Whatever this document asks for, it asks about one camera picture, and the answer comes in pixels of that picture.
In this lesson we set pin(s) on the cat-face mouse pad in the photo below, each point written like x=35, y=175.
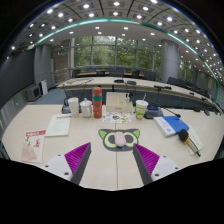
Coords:
x=107, y=138

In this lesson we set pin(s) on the black handheld microphone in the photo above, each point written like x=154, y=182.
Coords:
x=184, y=136

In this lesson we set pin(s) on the blue and white book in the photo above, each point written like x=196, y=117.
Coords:
x=171, y=125

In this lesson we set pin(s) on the group of ceiling lights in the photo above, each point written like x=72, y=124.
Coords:
x=116, y=3

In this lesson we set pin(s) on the pink computer mouse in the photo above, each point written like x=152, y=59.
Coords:
x=120, y=139

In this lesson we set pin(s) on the white lidded mug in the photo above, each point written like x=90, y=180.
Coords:
x=86, y=109

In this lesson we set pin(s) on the white booklet with red header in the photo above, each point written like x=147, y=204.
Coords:
x=59, y=125

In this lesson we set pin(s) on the stack of white paper cups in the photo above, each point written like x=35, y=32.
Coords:
x=74, y=108

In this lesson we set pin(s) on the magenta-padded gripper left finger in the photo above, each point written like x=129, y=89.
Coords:
x=77, y=156

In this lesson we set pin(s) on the red thermos bottle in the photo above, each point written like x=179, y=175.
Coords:
x=97, y=105

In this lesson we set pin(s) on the white organizer box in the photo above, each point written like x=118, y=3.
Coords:
x=116, y=104

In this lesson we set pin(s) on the group of black chairs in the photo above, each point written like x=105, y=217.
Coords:
x=116, y=73

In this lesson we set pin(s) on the curved conference desk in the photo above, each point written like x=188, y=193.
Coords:
x=106, y=81

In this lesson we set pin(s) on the red and white leaflet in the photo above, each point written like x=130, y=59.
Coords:
x=33, y=146

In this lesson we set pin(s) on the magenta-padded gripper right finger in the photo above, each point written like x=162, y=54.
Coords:
x=146, y=159

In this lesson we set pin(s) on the green paper cup with straw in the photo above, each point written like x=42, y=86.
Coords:
x=141, y=110

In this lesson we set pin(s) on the black gooseneck desk microphone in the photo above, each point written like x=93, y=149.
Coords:
x=152, y=113
x=65, y=109

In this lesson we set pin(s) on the white paper sheet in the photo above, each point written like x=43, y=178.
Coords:
x=196, y=138

